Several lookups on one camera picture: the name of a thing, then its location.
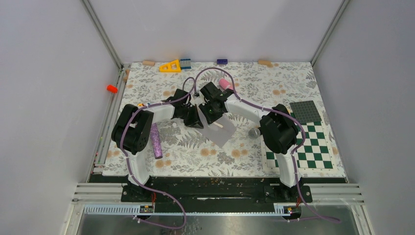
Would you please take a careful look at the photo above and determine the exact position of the wooden block right back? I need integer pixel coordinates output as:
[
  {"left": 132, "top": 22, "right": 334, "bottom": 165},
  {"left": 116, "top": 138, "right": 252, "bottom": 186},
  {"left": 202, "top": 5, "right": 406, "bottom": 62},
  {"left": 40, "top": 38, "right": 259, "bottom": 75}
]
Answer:
[{"left": 257, "top": 60, "right": 274, "bottom": 68}]

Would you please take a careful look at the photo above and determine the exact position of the yellow triangle toy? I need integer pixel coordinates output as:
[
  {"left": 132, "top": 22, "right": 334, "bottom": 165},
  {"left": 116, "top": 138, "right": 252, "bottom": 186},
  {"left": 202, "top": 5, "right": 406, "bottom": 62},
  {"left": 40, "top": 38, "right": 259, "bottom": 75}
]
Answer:
[{"left": 159, "top": 60, "right": 181, "bottom": 73}]

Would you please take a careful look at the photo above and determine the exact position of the wooden block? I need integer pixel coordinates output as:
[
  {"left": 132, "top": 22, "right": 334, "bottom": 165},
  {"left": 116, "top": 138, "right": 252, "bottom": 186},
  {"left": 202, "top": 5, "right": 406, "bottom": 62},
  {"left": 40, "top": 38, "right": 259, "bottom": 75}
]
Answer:
[
  {"left": 142, "top": 60, "right": 155, "bottom": 67},
  {"left": 257, "top": 60, "right": 274, "bottom": 68}
]

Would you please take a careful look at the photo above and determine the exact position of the dark purple lego brick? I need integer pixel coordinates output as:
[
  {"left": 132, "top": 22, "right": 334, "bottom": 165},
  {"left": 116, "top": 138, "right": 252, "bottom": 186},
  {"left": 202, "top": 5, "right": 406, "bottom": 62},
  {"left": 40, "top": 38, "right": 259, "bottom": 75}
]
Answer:
[{"left": 216, "top": 59, "right": 228, "bottom": 65}]

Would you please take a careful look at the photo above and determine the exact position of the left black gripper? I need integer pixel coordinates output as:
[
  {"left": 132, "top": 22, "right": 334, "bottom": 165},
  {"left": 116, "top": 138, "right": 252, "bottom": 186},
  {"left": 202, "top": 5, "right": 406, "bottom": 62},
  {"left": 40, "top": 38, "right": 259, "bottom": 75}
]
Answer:
[{"left": 180, "top": 104, "right": 204, "bottom": 129}]

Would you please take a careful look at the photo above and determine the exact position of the orange red cylinder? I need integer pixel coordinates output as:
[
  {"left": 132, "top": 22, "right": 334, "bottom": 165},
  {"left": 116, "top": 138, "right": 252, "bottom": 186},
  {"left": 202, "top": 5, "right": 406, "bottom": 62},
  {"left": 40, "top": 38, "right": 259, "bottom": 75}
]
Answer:
[{"left": 106, "top": 85, "right": 118, "bottom": 94}]

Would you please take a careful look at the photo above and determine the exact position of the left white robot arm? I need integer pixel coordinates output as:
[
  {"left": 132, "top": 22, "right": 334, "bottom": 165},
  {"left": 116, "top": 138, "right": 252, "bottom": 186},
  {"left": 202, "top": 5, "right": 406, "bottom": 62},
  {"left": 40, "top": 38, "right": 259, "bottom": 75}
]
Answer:
[{"left": 111, "top": 89, "right": 204, "bottom": 201}]

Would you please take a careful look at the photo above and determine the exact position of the blue grey lego brick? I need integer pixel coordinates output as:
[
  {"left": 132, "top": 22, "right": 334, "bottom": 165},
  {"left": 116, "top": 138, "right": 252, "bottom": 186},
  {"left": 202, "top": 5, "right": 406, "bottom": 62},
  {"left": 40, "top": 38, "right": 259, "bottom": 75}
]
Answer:
[{"left": 179, "top": 59, "right": 191, "bottom": 70}]

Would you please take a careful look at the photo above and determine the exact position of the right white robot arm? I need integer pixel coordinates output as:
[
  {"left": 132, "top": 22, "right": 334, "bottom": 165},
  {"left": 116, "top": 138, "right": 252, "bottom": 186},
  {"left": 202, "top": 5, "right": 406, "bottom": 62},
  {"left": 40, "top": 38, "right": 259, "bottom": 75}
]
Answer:
[{"left": 199, "top": 82, "right": 300, "bottom": 202}]

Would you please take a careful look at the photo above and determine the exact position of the floral table mat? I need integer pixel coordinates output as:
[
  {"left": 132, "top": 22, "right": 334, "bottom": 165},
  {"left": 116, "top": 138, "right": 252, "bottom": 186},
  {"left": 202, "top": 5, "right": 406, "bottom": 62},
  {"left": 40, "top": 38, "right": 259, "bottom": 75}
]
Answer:
[{"left": 102, "top": 61, "right": 340, "bottom": 178}]

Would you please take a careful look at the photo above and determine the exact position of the pink toy microphone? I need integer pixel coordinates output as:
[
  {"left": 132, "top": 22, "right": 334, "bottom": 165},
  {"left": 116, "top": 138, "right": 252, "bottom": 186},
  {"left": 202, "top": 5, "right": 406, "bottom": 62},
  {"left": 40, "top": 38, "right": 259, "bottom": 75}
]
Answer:
[{"left": 219, "top": 78, "right": 233, "bottom": 90}]

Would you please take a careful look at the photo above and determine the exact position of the purple glitter microphone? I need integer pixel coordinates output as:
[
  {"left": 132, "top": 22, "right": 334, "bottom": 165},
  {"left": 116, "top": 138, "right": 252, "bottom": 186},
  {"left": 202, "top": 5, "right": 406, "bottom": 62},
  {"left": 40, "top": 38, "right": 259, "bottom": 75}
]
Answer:
[{"left": 150, "top": 123, "right": 163, "bottom": 159}]

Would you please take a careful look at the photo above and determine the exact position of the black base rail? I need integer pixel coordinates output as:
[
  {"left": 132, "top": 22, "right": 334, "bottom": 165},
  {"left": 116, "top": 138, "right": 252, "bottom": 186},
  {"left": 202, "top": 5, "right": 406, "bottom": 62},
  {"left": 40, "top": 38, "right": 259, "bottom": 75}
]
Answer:
[{"left": 89, "top": 175, "right": 347, "bottom": 215}]

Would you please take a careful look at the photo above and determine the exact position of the green white chessboard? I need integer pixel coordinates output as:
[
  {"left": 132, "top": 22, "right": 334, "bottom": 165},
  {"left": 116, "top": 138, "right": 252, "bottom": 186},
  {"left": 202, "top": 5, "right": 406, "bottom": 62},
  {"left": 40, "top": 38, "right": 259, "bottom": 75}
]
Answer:
[{"left": 261, "top": 121, "right": 337, "bottom": 174}]

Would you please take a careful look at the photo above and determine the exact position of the black microphone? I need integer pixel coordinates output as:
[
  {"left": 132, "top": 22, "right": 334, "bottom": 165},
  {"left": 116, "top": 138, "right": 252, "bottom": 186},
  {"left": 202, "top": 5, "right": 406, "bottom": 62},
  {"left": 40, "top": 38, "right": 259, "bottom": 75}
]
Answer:
[{"left": 248, "top": 128, "right": 262, "bottom": 139}]

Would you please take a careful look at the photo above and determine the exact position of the wooden block left back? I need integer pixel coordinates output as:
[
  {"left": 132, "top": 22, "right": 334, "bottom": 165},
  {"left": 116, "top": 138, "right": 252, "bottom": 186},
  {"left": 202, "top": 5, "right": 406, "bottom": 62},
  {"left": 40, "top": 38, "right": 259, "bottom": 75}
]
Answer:
[{"left": 142, "top": 60, "right": 155, "bottom": 67}]

